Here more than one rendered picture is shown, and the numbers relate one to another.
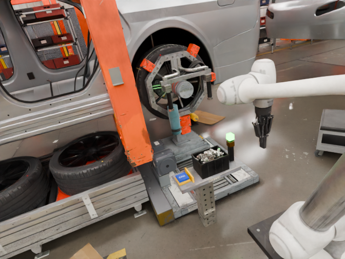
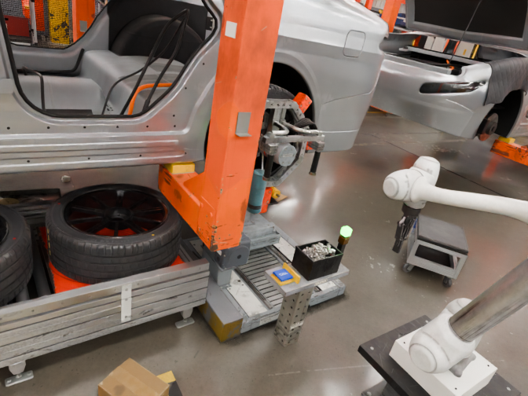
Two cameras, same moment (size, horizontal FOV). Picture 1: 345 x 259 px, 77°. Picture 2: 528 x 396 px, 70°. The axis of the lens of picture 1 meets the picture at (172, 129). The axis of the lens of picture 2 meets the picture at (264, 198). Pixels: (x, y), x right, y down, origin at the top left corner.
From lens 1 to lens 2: 0.74 m
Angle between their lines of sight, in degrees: 20
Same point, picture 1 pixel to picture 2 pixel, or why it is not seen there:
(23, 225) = (16, 323)
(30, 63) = not seen: outside the picture
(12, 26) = not seen: outside the picture
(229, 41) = (341, 101)
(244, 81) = (419, 180)
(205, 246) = (288, 372)
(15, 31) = not seen: outside the picture
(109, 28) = (260, 61)
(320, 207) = (479, 317)
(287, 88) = (465, 199)
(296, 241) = (443, 352)
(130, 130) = (229, 199)
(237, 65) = (340, 135)
